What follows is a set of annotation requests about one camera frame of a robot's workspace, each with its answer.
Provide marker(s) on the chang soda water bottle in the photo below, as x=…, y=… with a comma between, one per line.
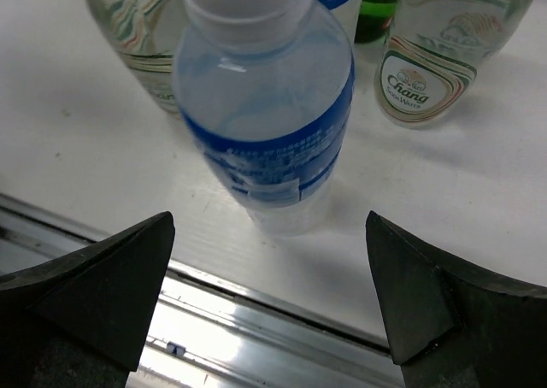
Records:
x=145, y=35
x=433, y=51

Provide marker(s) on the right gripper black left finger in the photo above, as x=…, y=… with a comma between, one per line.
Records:
x=81, y=320

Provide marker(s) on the aluminium rail frame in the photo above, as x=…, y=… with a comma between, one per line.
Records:
x=207, y=331

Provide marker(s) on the Chang soda water bottle left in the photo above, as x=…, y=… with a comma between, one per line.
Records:
x=145, y=35

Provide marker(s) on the green Perrier bottle right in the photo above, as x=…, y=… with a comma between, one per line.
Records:
x=373, y=20

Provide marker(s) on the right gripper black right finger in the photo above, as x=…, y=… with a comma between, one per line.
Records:
x=450, y=322

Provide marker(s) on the Chang soda water bottle right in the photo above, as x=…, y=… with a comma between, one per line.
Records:
x=433, y=51

